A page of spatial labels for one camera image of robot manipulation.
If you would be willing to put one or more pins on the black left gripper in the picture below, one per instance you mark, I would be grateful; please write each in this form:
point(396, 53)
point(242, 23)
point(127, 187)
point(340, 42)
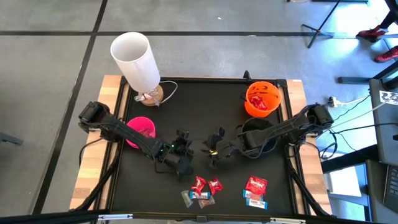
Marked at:
point(174, 151)

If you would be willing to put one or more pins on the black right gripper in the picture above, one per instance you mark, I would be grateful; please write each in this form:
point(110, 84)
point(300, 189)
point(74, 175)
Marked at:
point(222, 147)

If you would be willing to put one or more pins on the black pumpkin bucket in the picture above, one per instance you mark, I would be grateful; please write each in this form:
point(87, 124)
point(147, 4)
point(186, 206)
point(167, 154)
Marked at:
point(255, 124)

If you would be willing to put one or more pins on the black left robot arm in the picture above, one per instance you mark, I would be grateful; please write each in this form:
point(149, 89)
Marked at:
point(130, 137)

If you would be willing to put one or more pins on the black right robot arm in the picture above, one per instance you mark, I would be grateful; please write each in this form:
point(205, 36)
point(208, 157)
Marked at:
point(280, 129)

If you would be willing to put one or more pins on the yellow gripper tag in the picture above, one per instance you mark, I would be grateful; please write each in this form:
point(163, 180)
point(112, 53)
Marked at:
point(213, 152)

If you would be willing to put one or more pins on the black table mat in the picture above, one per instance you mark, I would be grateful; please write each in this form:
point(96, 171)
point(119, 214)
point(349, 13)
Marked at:
point(231, 174)

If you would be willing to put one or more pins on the clear red gummy packet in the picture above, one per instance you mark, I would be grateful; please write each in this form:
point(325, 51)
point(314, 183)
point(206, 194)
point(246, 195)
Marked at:
point(146, 133)

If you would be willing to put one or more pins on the white blue chocolate bar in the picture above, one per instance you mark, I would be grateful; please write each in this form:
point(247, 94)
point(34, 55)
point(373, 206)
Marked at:
point(199, 195)
point(245, 193)
point(257, 203)

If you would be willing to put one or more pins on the clear green gummy packet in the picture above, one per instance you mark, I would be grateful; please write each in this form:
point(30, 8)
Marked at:
point(186, 198)

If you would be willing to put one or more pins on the pink pumpkin bucket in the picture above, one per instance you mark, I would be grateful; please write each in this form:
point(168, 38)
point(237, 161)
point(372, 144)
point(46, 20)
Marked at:
point(140, 124)

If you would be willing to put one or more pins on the large red Skittles packet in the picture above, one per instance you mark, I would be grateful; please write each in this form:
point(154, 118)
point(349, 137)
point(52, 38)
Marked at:
point(256, 185)

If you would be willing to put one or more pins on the clear orange gummy packet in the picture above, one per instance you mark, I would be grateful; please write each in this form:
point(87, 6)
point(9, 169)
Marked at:
point(206, 202)

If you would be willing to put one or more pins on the clear plastic wrapper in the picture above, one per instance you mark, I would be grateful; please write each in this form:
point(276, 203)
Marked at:
point(141, 98)

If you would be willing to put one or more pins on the orange pumpkin bucket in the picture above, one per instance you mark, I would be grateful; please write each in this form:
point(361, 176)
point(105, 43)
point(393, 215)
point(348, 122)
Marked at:
point(273, 102)

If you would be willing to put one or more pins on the white shade table lamp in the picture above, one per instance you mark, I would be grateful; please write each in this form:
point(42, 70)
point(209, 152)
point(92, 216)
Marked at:
point(133, 59)

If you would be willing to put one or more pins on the white power strip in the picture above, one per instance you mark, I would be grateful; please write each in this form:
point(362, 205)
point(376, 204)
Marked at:
point(333, 101)

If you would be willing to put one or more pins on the black desk leg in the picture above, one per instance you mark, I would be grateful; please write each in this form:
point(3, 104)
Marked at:
point(348, 158)
point(357, 80)

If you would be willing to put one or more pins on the black tripod stand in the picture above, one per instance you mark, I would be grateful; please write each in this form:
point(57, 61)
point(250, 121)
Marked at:
point(316, 31)

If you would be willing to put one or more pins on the grey desk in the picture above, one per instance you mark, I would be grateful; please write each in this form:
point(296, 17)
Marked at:
point(374, 199)
point(382, 130)

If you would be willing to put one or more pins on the grey chair foot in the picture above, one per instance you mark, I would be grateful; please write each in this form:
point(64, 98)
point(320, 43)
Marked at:
point(9, 139)

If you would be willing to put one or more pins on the white marker sheet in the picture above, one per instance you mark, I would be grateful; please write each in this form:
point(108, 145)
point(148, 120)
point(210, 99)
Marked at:
point(388, 98)

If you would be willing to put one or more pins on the dark laptop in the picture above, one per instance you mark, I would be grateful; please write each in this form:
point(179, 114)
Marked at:
point(392, 189)

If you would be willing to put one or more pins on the person's foot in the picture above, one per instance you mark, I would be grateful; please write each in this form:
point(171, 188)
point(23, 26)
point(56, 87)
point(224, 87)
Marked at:
point(387, 54)
point(371, 33)

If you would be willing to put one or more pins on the person's leg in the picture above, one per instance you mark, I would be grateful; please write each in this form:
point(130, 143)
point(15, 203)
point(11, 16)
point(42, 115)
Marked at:
point(392, 12)

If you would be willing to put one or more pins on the black aluminium rig frame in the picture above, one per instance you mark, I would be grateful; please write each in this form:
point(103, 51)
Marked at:
point(217, 79)

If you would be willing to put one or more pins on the black table-level camera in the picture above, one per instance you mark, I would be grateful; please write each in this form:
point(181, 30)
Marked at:
point(201, 219)

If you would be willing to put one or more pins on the black frame clamp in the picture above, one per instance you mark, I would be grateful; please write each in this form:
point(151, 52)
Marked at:
point(247, 75)

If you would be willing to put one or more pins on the silver metal bracket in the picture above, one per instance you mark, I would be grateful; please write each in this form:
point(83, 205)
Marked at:
point(115, 216)
point(287, 220)

